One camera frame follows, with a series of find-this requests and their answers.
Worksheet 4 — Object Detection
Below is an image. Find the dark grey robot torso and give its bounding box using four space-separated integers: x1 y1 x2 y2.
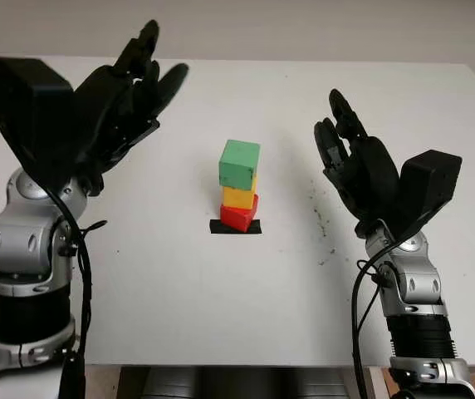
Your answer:
119 365 370 399

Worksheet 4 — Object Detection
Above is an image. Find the yellow wooden block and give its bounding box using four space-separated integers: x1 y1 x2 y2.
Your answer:
222 174 259 209

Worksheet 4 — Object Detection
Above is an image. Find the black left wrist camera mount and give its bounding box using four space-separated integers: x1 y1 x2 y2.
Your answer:
0 57 75 184

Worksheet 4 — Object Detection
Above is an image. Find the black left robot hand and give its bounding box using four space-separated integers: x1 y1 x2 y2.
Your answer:
61 19 190 196

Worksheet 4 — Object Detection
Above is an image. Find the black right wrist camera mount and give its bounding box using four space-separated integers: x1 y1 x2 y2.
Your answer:
394 149 463 242

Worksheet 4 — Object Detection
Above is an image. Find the black tape strip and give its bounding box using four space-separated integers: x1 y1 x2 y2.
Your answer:
209 219 262 236

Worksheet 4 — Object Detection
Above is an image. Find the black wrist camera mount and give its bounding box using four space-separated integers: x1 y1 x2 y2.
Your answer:
394 149 463 242
0 57 75 184

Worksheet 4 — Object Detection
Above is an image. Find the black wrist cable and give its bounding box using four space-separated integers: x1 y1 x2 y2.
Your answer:
44 186 108 399
351 244 392 399

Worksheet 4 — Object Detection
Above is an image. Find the red wooden block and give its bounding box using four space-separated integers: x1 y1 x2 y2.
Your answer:
219 193 260 233

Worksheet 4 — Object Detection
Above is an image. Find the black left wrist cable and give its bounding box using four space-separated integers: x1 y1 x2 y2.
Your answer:
44 186 108 399

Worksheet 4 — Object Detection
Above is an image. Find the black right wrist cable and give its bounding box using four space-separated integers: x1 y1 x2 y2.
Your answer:
351 244 392 399

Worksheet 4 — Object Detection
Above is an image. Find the green wooden block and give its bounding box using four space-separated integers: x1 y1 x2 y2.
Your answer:
218 139 262 191

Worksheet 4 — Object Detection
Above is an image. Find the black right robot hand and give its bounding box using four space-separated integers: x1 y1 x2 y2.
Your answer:
313 88 407 238

